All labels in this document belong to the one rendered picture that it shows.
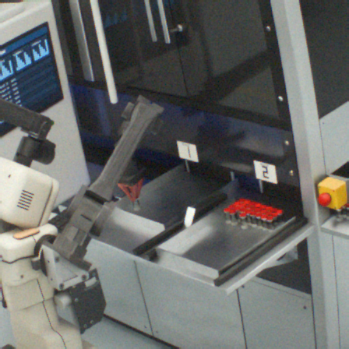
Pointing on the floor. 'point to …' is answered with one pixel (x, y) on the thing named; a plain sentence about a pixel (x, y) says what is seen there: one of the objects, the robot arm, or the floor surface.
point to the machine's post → (308, 166)
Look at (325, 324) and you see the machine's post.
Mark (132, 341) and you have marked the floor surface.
